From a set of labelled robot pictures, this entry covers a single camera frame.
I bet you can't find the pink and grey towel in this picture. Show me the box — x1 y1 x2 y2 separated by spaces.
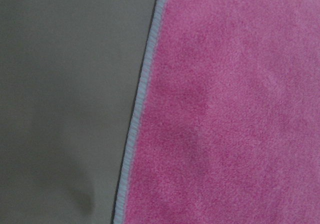
112 0 320 224

